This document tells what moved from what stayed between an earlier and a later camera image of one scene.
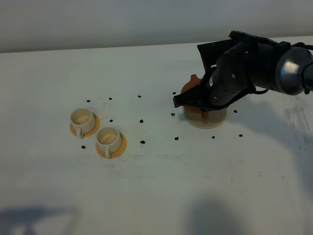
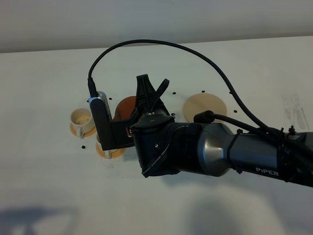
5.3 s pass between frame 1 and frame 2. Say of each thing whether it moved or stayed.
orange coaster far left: stayed
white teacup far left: stayed
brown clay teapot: moved
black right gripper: moved
